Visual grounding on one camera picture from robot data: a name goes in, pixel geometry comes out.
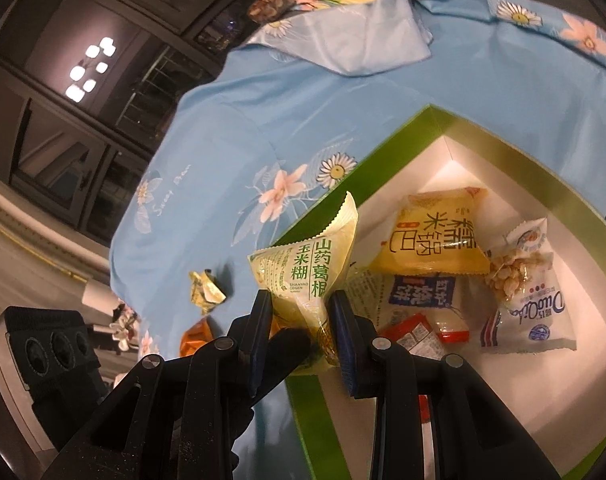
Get orange snack packet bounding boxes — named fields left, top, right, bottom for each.
left=179, top=316, right=218, bottom=358

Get white artificial flower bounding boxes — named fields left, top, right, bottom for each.
left=108, top=305, right=141, bottom=353

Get green box with white inside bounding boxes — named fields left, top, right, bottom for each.
left=248, top=104, right=606, bottom=480

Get light blue floral bedsheet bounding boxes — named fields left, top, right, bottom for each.
left=108, top=0, right=606, bottom=480

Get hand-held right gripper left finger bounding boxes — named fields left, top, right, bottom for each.
left=40, top=290, right=274, bottom=480

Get small crumpled yellow wrapper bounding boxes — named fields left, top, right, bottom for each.
left=189, top=269, right=228, bottom=316

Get clear packet of round puffs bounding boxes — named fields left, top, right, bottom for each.
left=480, top=217, right=578, bottom=353

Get white packet with blue label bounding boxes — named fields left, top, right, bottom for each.
left=345, top=266, right=471, bottom=346

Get white cylinder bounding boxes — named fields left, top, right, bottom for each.
left=80, top=282, right=112, bottom=313

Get yellow rice cracker packet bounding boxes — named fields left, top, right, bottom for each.
left=370, top=186, right=491, bottom=277

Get dark patterned cloth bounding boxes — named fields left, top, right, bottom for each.
left=248, top=0, right=298, bottom=23

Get ceiling lamp with white bulbs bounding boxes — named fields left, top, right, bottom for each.
left=65, top=37, right=116, bottom=101

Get pale yellow green-print snack packet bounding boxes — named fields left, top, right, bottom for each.
left=248, top=191, right=360, bottom=376

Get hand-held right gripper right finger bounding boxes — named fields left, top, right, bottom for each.
left=329, top=290, right=564, bottom=480

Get red snack packet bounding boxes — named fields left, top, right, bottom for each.
left=380, top=312, right=451, bottom=426

